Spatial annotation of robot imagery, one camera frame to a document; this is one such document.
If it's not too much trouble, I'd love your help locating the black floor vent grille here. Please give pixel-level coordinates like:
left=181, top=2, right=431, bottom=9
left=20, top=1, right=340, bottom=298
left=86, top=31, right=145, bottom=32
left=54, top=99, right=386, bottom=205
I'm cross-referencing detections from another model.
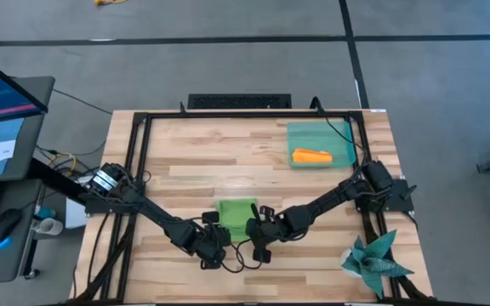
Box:
left=187, top=93, right=293, bottom=111

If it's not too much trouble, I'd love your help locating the yellow cable coil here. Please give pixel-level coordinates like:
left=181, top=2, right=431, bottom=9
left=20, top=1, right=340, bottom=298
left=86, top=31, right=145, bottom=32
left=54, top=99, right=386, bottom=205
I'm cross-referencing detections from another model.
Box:
left=47, top=151, right=78, bottom=176

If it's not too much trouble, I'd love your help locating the black floor cable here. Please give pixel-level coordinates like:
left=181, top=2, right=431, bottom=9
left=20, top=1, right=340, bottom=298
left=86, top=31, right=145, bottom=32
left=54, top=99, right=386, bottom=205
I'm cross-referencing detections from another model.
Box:
left=52, top=88, right=114, bottom=116

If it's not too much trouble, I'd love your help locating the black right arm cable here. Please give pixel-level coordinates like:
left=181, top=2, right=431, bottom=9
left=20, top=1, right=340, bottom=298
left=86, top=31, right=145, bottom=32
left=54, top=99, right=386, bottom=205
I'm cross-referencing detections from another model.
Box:
left=312, top=96, right=365, bottom=165

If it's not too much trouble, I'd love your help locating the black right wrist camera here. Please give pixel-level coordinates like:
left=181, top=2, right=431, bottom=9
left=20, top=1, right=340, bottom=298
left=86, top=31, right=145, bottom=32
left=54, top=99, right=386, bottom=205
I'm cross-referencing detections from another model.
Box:
left=252, top=247, right=272, bottom=264

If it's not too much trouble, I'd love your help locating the small blue container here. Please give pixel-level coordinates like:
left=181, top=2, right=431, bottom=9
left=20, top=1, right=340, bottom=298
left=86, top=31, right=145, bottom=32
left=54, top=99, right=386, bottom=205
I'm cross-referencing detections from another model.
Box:
left=35, top=206, right=57, bottom=220

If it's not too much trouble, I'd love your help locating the black desk leg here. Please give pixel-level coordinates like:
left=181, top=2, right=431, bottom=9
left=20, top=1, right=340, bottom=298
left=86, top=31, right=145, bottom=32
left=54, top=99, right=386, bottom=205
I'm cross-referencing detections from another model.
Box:
left=26, top=156, right=91, bottom=206

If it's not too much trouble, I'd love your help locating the black cable bundle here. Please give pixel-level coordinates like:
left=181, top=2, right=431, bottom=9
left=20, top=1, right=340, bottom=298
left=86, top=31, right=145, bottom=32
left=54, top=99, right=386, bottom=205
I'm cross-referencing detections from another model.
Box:
left=362, top=212, right=431, bottom=301
left=72, top=212, right=138, bottom=303

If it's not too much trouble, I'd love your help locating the orange microfiber towel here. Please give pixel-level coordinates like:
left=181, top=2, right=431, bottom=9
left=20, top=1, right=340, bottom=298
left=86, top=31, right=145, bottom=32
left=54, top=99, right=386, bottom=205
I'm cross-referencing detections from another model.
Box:
left=291, top=147, right=334, bottom=165

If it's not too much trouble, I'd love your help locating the white mug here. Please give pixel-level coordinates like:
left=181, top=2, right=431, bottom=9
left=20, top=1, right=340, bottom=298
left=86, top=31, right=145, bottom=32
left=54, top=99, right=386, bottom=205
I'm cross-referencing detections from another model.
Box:
left=31, top=216, right=65, bottom=237

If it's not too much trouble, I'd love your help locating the teal artificial plant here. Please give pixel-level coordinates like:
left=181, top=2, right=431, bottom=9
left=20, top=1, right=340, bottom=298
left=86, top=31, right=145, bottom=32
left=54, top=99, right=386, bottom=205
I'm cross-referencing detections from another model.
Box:
left=341, top=229, right=415, bottom=301

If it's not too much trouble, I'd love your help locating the white plant pot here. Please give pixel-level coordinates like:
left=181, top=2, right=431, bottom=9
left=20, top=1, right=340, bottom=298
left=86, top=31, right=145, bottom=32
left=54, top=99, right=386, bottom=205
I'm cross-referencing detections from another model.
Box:
left=340, top=248, right=363, bottom=280

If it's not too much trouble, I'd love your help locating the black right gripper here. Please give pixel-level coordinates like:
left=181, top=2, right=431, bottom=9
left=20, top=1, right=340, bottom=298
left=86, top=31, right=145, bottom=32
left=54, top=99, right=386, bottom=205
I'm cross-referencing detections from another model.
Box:
left=244, top=204, right=299, bottom=252

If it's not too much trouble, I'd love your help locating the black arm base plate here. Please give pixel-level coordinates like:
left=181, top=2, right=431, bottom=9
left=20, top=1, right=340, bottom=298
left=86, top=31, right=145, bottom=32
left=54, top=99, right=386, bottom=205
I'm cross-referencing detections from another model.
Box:
left=350, top=178, right=416, bottom=214
left=83, top=180, right=146, bottom=215

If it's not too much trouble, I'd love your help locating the teal translucent plastic basket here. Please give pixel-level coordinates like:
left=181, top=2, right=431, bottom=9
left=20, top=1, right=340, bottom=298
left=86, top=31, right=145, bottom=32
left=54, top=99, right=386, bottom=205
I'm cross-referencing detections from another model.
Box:
left=286, top=121, right=356, bottom=169

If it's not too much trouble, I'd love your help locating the green microfiber towel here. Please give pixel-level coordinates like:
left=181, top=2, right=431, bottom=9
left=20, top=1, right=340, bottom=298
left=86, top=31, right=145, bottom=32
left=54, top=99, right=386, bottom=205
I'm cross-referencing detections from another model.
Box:
left=215, top=197, right=259, bottom=244

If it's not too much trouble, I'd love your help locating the laptop computer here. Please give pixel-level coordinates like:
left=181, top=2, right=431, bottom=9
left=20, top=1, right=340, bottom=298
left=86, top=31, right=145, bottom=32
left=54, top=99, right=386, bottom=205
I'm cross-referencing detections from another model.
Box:
left=0, top=76, right=56, bottom=184

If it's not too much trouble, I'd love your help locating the white box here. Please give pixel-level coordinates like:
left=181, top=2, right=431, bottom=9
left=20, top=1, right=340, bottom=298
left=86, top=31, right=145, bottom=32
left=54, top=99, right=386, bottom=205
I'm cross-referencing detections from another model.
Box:
left=65, top=176, right=89, bottom=230

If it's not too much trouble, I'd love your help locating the black computer mouse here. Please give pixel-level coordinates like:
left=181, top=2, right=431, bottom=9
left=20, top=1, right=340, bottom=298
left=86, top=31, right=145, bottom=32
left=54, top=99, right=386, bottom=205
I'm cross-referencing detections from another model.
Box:
left=0, top=209, right=21, bottom=248

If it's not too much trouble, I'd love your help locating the white paper note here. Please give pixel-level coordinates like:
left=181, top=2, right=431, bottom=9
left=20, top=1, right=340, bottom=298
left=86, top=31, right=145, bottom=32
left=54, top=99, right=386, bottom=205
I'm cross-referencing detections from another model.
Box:
left=0, top=139, right=17, bottom=167

